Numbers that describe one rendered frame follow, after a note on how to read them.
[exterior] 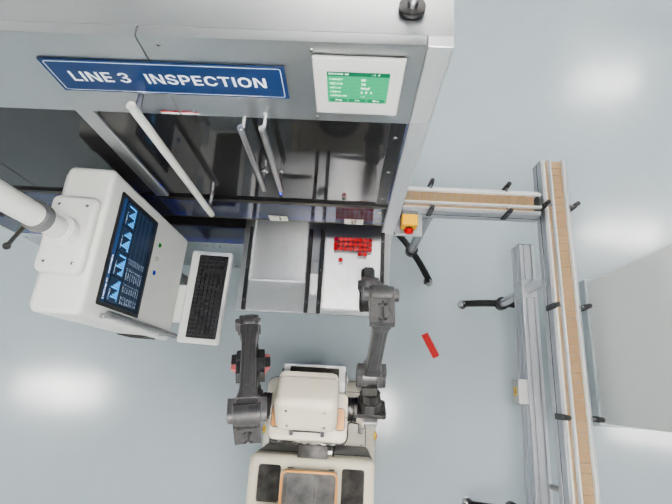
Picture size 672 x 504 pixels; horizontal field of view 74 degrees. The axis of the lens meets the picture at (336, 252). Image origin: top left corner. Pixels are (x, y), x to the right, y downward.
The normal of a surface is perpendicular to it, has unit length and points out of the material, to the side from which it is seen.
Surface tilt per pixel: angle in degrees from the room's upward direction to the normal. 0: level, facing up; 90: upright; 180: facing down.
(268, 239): 0
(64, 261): 0
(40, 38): 90
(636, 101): 0
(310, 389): 42
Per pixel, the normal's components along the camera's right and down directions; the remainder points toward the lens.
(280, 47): -0.06, 0.95
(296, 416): -0.05, 0.51
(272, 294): -0.01, -0.29
